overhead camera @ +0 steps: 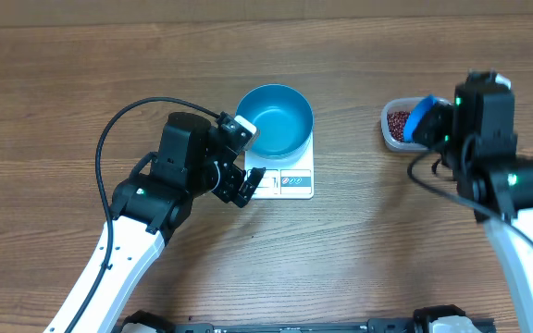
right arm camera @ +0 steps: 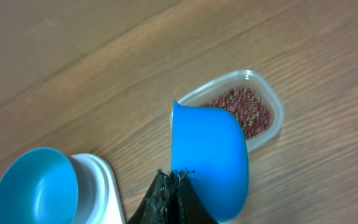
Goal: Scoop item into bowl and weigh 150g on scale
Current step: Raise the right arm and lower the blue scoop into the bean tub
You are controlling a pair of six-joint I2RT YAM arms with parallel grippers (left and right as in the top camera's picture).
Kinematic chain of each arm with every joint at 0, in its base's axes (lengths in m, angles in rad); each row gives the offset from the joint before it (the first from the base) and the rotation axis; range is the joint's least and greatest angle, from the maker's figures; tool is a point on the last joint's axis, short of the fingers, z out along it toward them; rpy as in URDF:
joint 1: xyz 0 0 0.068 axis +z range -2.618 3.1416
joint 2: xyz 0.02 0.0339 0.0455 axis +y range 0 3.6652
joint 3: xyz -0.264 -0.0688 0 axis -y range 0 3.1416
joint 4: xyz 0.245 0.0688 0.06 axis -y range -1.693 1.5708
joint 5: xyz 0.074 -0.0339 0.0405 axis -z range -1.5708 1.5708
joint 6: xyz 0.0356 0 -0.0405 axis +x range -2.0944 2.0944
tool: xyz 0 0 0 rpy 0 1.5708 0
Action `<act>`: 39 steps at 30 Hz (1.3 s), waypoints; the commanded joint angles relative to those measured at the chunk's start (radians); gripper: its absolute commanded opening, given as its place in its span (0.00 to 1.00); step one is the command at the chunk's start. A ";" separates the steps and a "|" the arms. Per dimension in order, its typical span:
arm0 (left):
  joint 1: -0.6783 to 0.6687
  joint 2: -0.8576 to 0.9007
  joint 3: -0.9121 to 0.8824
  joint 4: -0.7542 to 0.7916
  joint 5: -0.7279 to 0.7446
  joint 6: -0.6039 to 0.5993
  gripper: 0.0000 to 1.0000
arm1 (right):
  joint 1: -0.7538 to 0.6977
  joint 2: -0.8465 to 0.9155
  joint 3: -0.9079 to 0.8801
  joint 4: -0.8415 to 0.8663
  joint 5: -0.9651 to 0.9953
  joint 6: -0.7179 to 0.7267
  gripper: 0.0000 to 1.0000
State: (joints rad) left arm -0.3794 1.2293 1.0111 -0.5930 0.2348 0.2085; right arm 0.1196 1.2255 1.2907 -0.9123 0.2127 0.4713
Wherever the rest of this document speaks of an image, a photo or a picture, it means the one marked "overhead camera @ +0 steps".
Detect blue plastic scoop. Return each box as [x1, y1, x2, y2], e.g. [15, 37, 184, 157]
[403, 95, 439, 142]

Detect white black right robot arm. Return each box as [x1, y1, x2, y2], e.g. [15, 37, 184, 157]
[403, 71, 533, 332]

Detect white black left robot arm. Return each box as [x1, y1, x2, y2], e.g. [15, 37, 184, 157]
[47, 112, 265, 332]

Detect white digital kitchen scale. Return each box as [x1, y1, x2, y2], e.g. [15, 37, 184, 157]
[244, 135, 315, 200]

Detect teal blue bowl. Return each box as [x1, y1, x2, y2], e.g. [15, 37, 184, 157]
[236, 84, 315, 159]

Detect red adzuki beans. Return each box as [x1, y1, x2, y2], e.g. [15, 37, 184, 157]
[387, 111, 410, 142]

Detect clear plastic food container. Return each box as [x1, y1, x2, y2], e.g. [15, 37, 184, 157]
[380, 97, 427, 154]

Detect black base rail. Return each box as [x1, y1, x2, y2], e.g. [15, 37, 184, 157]
[118, 304, 497, 333]

